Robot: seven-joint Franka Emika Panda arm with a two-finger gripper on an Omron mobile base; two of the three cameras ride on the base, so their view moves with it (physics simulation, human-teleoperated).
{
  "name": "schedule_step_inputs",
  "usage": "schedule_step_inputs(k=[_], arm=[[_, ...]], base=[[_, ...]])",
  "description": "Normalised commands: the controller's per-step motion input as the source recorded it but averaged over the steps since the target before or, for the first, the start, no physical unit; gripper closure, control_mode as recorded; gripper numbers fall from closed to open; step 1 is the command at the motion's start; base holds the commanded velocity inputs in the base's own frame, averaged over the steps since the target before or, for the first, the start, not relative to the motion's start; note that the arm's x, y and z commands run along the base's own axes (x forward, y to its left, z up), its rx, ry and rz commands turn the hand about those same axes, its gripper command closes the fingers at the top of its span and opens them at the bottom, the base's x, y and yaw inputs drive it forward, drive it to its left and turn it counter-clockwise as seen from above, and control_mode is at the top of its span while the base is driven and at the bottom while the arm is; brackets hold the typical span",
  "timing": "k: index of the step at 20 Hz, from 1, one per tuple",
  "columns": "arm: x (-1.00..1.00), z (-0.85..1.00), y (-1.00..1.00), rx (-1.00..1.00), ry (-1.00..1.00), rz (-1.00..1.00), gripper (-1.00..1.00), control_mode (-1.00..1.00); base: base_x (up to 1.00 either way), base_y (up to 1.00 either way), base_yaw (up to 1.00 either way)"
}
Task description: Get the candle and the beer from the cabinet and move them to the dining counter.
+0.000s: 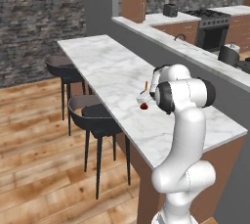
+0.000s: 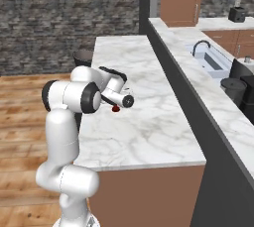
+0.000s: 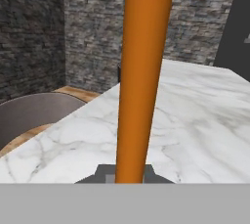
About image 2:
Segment marble dining counter brown base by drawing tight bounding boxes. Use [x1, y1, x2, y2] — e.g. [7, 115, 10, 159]
[72, 35, 207, 227]

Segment dark round stool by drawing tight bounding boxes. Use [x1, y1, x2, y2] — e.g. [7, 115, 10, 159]
[72, 49, 95, 68]

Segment black curved tap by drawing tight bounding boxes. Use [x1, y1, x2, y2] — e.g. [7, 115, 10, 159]
[191, 40, 211, 57]

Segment steel sink basin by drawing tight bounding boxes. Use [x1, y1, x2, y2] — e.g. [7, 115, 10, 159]
[185, 43, 234, 79]

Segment dark grey round pot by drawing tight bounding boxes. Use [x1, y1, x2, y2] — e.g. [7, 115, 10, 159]
[220, 77, 248, 108]

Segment tall brown cupboard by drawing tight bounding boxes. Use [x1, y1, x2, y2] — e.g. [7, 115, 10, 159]
[160, 0, 203, 28]

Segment black coffee machine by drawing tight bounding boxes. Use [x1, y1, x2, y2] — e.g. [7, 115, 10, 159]
[228, 56, 254, 125]

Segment brown base cupboards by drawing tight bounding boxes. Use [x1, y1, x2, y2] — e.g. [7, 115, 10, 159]
[202, 29, 254, 59]

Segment black toaster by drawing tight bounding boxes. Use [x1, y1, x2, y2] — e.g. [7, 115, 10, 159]
[227, 0, 247, 24]

